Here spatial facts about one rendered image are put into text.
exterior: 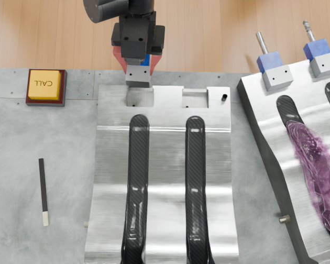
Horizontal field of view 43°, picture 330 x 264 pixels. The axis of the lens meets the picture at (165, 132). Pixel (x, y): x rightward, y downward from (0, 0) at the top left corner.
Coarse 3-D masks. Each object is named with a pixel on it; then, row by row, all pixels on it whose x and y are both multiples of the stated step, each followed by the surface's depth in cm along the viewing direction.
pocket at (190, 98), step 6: (186, 90) 84; (192, 90) 84; (198, 90) 84; (204, 90) 84; (186, 96) 85; (192, 96) 85; (198, 96) 85; (204, 96) 85; (186, 102) 85; (192, 102) 85; (198, 102) 85; (204, 102) 85
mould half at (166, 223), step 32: (160, 96) 82; (96, 128) 81; (128, 128) 81; (160, 128) 81; (224, 128) 81; (96, 160) 79; (160, 160) 79; (224, 160) 80; (96, 192) 77; (160, 192) 78; (224, 192) 78; (96, 224) 73; (160, 224) 74; (224, 224) 74; (96, 256) 70; (160, 256) 70; (224, 256) 70
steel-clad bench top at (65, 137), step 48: (0, 96) 91; (96, 96) 91; (0, 144) 88; (48, 144) 89; (240, 144) 89; (0, 192) 86; (48, 192) 86; (240, 192) 87; (0, 240) 83; (48, 240) 83; (240, 240) 84; (288, 240) 84
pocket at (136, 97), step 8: (128, 88) 83; (136, 88) 84; (144, 88) 84; (128, 96) 85; (136, 96) 85; (144, 96) 85; (152, 96) 85; (128, 104) 85; (136, 104) 85; (144, 104) 85; (152, 104) 85
